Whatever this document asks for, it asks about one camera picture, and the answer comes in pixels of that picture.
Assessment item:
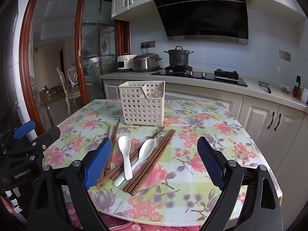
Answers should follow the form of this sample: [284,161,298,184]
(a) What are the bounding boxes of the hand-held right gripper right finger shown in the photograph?
[197,136,283,231]

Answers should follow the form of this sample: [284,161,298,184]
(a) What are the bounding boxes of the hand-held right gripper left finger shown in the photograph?
[28,137,113,231]

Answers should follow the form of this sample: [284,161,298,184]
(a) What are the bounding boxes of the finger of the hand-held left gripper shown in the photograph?
[0,120,36,151]
[7,126,61,162]

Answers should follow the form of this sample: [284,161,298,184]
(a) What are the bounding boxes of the white ceramic spoon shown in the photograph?
[118,135,133,181]
[114,138,156,187]

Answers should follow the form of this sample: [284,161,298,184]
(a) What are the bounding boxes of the white perforated utensil basket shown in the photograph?
[118,80,166,127]

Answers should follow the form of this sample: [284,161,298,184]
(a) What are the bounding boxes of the person's left forearm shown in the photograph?
[0,195,15,222]

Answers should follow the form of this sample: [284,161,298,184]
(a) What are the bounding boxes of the floral tablecloth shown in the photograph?
[42,99,283,228]

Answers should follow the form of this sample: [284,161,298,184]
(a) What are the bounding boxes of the cardboard boxes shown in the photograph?
[39,85,65,101]

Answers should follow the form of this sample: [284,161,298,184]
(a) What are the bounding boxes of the white tufted dining chair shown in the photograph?
[67,65,80,88]

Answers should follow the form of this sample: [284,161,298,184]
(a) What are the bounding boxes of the pink floral cloth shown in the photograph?
[67,203,200,231]

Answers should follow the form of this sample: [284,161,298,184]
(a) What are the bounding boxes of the light stone countertop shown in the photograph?
[100,71,308,112]

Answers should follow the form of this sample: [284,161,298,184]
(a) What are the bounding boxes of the black gas cooktop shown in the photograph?
[151,65,248,87]

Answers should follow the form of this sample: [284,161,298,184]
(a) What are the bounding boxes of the white countertop appliance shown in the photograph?
[117,54,137,73]

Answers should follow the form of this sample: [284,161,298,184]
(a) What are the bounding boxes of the silver rice cooker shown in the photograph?
[132,53,162,73]

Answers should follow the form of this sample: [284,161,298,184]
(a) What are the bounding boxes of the glass sliding door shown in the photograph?
[74,0,130,101]

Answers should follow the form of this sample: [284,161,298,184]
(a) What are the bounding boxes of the dark cooking pot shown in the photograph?
[164,46,194,67]

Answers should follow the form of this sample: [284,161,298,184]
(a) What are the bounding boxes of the black range hood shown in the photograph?
[151,0,249,45]

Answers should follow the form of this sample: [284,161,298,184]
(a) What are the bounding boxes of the red wooden door frame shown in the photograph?
[19,0,113,131]

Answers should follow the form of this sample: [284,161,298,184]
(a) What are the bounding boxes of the metal ladle black handle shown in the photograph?
[259,80,272,94]

